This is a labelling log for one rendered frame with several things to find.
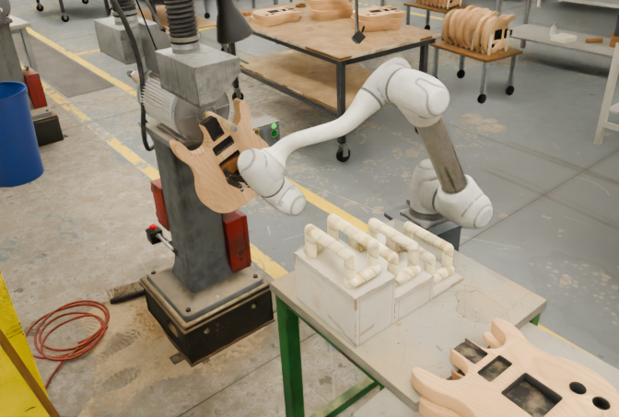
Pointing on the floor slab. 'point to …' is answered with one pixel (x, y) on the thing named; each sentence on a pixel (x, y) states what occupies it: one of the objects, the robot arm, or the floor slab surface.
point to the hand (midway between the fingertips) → (234, 167)
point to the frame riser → (213, 325)
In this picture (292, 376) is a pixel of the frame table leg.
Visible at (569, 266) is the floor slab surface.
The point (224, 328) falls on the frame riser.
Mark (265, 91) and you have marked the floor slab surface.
